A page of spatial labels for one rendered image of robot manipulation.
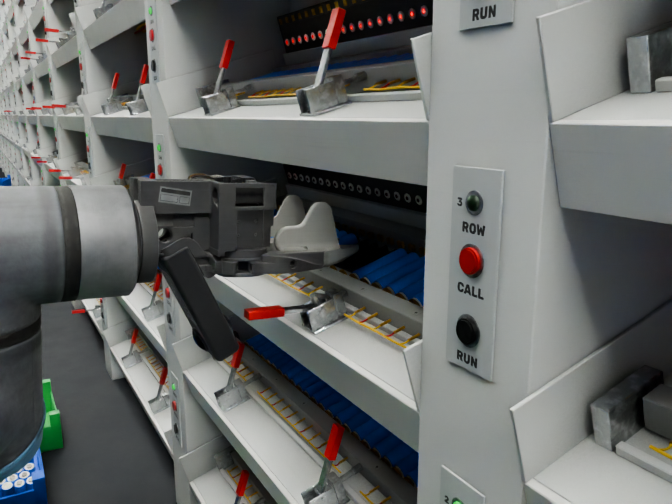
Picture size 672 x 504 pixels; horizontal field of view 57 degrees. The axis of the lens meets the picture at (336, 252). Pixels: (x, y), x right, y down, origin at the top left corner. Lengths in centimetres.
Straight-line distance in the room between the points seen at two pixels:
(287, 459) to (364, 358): 27
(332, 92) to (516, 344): 29
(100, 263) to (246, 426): 41
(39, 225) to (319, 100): 24
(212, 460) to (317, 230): 63
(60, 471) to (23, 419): 87
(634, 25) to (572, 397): 20
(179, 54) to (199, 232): 47
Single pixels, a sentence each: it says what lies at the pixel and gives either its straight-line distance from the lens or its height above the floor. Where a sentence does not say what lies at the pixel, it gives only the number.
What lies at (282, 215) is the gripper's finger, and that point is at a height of 59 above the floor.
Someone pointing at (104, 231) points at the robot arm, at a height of 60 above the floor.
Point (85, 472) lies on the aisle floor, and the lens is 138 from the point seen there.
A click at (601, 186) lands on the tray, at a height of 66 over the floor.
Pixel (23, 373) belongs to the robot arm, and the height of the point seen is 50.
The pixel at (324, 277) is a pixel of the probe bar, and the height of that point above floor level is 53.
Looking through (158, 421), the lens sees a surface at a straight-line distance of 131.
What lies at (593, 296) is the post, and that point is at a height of 59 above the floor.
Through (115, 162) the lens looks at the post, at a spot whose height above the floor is 57.
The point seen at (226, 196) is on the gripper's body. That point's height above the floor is 62.
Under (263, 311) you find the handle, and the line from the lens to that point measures 55.
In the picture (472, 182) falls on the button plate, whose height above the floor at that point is 65.
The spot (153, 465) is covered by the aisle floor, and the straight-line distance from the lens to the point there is 136.
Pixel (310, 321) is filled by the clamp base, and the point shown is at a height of 50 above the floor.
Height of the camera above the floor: 69
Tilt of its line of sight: 13 degrees down
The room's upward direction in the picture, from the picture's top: straight up
